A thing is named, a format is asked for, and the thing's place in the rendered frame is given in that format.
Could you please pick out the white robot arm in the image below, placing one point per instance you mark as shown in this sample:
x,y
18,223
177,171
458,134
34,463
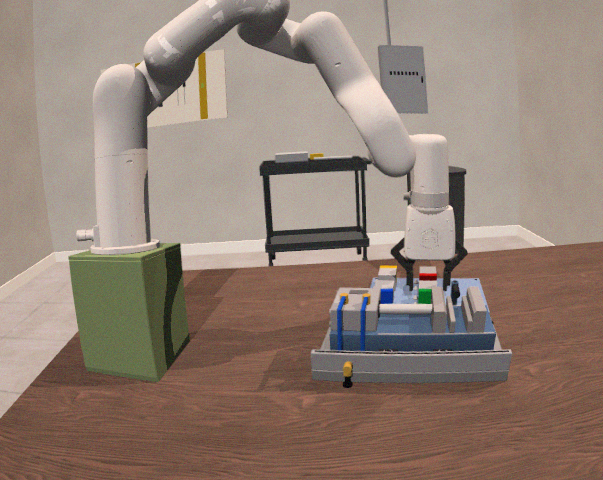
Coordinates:
x,y
121,93

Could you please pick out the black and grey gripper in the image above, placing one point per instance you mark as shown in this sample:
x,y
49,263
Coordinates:
x,y
429,235

